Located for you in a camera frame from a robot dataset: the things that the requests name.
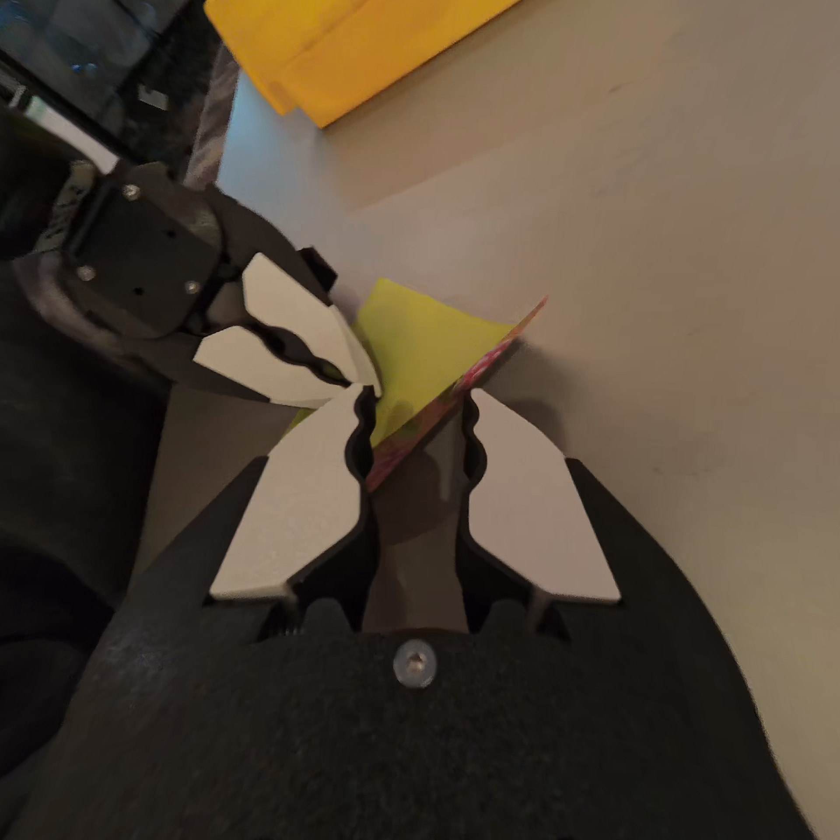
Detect yellow-green floral origami paper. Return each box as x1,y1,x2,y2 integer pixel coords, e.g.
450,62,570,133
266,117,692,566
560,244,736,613
282,277,549,493

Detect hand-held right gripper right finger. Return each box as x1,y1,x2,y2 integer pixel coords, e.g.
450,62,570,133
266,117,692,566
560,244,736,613
455,387,622,634

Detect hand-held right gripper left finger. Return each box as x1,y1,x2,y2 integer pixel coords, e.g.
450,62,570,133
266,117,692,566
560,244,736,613
209,384,382,634

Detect yellow box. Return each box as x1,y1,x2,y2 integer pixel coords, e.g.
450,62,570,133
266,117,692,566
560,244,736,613
203,0,526,129

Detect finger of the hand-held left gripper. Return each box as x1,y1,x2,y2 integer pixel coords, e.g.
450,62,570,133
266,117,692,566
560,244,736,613
192,323,355,409
239,251,385,400

